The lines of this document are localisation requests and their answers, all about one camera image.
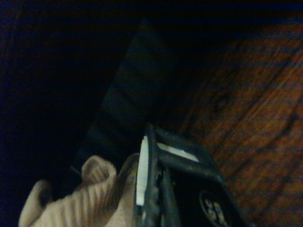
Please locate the tan shoe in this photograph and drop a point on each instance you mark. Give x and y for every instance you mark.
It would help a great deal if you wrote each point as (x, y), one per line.
(82, 201)

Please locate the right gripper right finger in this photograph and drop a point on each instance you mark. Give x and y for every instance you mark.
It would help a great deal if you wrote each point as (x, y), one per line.
(184, 156)

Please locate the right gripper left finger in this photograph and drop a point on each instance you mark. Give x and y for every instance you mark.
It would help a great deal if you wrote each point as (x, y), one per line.
(149, 189)

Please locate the brown shoe rack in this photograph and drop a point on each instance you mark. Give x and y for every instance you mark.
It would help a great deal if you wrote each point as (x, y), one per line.
(248, 118)

